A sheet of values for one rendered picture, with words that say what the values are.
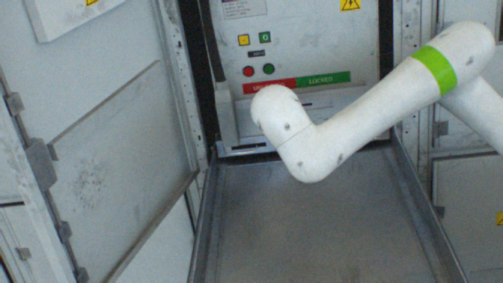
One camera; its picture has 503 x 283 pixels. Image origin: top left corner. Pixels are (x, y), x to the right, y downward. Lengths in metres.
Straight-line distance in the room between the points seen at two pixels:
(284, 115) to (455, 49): 0.39
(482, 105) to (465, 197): 0.52
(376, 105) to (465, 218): 0.81
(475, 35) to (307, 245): 0.61
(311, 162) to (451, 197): 0.79
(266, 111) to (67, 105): 0.43
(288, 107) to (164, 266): 0.97
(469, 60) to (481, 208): 0.75
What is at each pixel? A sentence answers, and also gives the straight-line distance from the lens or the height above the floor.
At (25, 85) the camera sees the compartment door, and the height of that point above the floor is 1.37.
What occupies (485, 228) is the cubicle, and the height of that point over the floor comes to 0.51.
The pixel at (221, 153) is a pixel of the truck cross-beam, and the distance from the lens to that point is 1.68.
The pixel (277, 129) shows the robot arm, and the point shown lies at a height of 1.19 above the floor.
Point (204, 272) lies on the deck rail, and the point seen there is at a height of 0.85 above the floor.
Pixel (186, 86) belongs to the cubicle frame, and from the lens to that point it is 1.55.
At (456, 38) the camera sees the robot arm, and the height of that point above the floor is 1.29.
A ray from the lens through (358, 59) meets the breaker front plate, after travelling 1.58.
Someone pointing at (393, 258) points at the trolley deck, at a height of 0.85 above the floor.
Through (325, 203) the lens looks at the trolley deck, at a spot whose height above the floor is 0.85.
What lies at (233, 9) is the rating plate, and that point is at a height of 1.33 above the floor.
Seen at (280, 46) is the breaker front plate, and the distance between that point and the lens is 1.54.
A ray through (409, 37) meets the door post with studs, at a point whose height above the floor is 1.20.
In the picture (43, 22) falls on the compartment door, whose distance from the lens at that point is 1.12.
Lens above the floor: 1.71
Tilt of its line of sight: 29 degrees down
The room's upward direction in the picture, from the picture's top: 9 degrees counter-clockwise
